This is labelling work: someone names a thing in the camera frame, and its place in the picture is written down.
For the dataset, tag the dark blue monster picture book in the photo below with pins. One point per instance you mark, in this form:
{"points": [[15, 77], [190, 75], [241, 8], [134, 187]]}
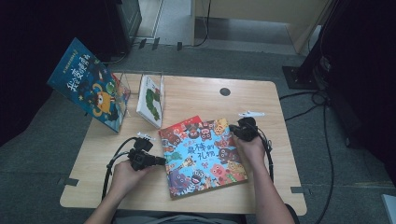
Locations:
{"points": [[84, 84]]}

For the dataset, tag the black floor tape strip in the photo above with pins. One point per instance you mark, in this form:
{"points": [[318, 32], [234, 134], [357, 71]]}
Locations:
{"points": [[179, 46], [142, 43], [155, 43]]}

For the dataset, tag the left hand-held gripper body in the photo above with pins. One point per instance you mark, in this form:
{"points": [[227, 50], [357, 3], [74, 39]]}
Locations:
{"points": [[141, 158]]}

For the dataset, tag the person's left hand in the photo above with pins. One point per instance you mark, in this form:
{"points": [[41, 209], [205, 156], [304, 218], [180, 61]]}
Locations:
{"points": [[124, 179]]}

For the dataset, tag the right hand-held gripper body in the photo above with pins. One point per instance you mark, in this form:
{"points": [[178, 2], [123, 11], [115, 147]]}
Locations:
{"points": [[249, 130]]}

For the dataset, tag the black metal stand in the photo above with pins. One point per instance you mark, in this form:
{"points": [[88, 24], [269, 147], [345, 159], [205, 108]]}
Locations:
{"points": [[299, 77]]}

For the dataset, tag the person's grey clothing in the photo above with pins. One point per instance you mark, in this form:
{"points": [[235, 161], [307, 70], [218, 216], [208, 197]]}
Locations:
{"points": [[174, 219]]}

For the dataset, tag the white caterpillar picture book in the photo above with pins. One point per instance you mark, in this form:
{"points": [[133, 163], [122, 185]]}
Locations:
{"points": [[149, 99]]}

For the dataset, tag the person's right hand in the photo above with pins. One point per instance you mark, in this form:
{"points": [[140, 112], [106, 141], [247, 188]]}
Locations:
{"points": [[252, 152]]}

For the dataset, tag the black cabinet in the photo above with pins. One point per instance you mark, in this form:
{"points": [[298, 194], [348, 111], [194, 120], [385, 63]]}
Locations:
{"points": [[124, 25]]}

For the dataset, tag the colourful animal faces picture book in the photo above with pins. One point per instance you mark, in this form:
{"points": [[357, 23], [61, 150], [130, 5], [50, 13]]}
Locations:
{"points": [[199, 155]]}

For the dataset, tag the black round table grommet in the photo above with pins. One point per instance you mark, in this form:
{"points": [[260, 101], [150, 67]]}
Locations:
{"points": [[224, 91]]}

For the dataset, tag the clear acrylic book organizer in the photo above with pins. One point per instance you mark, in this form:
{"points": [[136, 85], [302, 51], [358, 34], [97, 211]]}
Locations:
{"points": [[132, 81]]}

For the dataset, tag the beige partition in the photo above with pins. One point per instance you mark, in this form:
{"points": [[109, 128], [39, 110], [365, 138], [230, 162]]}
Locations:
{"points": [[249, 9]]}

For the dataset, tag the white box corner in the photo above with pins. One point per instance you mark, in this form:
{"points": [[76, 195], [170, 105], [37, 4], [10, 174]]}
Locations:
{"points": [[390, 211]]}

